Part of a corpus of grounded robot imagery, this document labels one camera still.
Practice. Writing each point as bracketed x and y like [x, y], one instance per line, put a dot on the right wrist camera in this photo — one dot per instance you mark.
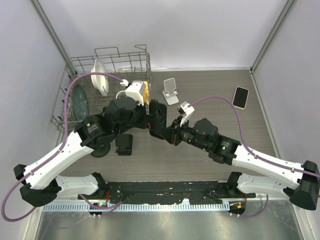
[186, 110]

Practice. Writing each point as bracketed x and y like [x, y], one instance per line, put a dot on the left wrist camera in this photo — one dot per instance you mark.
[136, 91]

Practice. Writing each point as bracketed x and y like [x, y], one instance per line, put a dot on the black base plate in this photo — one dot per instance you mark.
[169, 192]

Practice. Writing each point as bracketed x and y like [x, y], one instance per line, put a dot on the teal plate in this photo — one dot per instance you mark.
[80, 104]

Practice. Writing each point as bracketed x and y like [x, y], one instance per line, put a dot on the black round base stand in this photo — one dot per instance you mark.
[97, 154]

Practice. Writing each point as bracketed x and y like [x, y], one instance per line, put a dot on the dark green mug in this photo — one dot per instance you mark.
[120, 94]

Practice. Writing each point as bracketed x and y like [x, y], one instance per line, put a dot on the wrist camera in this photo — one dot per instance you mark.
[186, 110]
[136, 91]

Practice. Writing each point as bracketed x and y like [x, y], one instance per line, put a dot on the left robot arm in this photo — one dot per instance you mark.
[42, 182]

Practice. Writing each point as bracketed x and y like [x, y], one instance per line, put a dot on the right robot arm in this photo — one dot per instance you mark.
[300, 183]

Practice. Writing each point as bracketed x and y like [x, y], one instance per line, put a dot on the white slotted cable duct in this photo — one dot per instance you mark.
[185, 206]

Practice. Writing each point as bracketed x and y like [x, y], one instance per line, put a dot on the wire dish rack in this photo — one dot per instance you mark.
[132, 66]

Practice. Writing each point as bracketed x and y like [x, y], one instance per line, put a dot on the black folding phone stand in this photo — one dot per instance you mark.
[124, 145]

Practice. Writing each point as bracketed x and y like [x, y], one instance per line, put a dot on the black phone pink case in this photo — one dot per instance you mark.
[240, 97]

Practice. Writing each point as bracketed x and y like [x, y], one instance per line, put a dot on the white folding phone stand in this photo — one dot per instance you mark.
[169, 92]

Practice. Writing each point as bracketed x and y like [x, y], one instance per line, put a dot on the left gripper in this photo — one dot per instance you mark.
[142, 125]

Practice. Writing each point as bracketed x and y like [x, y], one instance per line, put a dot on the white bowl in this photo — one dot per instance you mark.
[100, 82]

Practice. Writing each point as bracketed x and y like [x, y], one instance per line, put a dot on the black phone clear case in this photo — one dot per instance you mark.
[105, 148]

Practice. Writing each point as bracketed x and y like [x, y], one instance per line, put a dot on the yellow cup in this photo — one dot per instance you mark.
[146, 94]

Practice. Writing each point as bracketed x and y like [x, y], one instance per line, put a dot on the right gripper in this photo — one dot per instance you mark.
[172, 135]

